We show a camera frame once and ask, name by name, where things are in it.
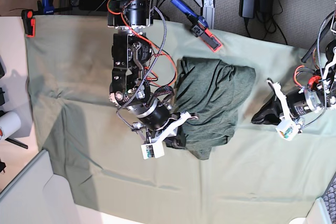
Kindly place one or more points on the patterned keyboard corner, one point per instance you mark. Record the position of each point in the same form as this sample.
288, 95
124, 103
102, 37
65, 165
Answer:
329, 199

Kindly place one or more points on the black rod on table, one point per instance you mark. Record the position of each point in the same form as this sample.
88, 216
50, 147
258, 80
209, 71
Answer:
17, 143

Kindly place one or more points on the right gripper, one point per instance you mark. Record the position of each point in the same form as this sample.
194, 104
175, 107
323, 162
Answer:
154, 117

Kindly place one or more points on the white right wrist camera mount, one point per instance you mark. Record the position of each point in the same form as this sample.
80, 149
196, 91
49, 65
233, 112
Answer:
154, 148

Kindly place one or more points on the blue orange clamp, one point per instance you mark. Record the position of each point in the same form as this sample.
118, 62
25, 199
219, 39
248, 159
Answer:
44, 7
199, 27

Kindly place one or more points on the light green table cloth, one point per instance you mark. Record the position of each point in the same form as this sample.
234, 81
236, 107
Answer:
256, 177

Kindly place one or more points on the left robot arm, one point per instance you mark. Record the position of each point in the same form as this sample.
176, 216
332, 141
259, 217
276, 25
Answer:
315, 86

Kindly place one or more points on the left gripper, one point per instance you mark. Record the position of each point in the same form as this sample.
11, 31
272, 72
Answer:
300, 103

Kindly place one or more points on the green T-shirt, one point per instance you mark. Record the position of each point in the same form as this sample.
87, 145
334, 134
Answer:
214, 90

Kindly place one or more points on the blue orange clamp centre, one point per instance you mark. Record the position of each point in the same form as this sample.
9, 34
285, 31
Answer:
199, 27

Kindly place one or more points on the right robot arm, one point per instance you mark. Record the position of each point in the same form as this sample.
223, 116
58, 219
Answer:
137, 45

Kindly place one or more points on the white paper roll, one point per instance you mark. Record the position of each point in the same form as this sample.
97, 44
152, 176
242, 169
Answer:
9, 123

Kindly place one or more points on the blue orange clamp left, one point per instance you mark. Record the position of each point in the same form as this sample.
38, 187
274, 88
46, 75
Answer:
44, 7

